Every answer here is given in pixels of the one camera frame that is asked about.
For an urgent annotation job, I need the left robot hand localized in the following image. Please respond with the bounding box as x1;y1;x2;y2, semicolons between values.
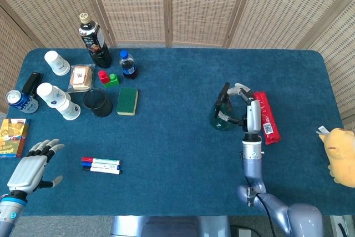
7;138;66;195

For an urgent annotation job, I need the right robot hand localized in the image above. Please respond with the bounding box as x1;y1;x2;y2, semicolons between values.
217;83;263;135

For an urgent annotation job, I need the green spray bottle black nozzle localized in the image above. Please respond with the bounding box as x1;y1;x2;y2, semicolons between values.
211;82;245;132

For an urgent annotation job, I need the small cola bottle blue cap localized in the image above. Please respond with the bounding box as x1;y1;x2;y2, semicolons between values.
119;50;139;80

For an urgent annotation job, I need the large dark tea bottle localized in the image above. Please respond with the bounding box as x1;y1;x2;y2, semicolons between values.
78;12;113;69

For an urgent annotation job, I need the red snack package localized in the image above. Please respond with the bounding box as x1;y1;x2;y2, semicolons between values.
253;91;281;145

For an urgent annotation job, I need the yellow printed box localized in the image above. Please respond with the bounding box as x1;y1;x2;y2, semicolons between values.
0;118;31;159

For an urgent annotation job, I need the blue drink can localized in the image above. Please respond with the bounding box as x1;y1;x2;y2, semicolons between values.
6;89;39;114

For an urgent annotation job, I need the white printed paper cup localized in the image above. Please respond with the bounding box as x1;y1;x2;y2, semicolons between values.
36;82;72;109
55;98;82;121

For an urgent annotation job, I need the red whiteboard marker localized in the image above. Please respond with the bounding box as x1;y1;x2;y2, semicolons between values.
81;157;121;165

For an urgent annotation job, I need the blue whiteboard marker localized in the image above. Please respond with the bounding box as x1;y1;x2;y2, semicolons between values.
81;162;121;170

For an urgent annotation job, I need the black whiteboard marker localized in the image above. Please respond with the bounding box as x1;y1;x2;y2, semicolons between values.
82;166;122;175

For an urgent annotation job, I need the blue tablecloth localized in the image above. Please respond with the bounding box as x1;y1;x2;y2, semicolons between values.
6;47;344;217

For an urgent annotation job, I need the black stapler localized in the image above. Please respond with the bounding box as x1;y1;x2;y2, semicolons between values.
21;72;44;99

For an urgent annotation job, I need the yellow plush toy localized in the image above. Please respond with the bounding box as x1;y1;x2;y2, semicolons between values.
317;125;355;188

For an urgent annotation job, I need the black mesh pen holder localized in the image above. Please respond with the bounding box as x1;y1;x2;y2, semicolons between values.
83;88;114;118

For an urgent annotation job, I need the wrapped sandwich bread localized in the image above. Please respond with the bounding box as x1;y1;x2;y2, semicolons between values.
66;64;96;94

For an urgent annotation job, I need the white paper cup blue logo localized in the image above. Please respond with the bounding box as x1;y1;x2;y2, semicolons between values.
44;50;71;77

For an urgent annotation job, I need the grey floor box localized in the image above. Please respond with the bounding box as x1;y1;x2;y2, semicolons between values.
230;225;261;237

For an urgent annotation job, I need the green yellow sponge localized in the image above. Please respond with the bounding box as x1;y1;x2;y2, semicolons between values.
116;87;139;117

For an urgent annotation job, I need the green toy block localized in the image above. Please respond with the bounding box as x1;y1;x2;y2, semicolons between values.
104;73;120;89

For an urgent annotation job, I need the wicker folding screen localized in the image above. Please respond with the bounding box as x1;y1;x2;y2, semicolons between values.
0;0;355;127

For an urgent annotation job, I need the white table leg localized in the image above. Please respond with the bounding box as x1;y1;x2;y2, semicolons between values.
329;214;347;237

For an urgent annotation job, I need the grey robot torso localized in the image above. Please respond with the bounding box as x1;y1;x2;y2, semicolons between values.
110;215;231;237

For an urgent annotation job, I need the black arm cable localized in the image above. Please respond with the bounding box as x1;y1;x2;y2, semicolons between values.
255;192;278;237

